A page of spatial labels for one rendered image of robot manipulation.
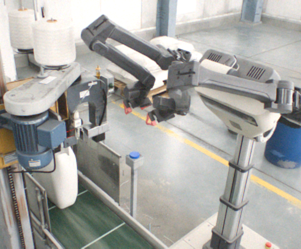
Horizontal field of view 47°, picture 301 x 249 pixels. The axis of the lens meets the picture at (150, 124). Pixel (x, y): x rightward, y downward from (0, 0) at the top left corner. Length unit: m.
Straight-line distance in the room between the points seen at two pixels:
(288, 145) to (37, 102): 2.68
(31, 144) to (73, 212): 0.97
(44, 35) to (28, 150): 0.48
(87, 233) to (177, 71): 1.41
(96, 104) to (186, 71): 0.87
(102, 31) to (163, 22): 6.43
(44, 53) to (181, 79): 0.59
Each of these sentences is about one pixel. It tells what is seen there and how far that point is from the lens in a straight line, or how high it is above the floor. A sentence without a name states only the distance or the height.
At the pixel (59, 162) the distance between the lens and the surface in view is 2.19.
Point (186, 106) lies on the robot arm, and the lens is 1.43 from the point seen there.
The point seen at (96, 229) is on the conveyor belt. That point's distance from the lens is 2.28.
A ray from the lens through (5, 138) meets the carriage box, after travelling 1.69.
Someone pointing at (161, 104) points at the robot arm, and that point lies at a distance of 1.49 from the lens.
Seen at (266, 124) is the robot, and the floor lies 1.33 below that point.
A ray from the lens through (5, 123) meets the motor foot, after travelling 1.65.
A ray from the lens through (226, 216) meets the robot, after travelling 2.12.
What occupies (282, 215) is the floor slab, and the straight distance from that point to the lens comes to 3.18.
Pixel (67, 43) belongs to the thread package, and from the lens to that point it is 1.44.
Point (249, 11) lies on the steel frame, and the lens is 10.22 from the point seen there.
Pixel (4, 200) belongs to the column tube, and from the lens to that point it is 1.94.
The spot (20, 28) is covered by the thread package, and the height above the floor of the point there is 1.62.
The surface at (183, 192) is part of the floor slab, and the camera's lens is 3.16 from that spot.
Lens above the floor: 2.01
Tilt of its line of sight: 29 degrees down
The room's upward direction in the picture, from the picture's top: 3 degrees clockwise
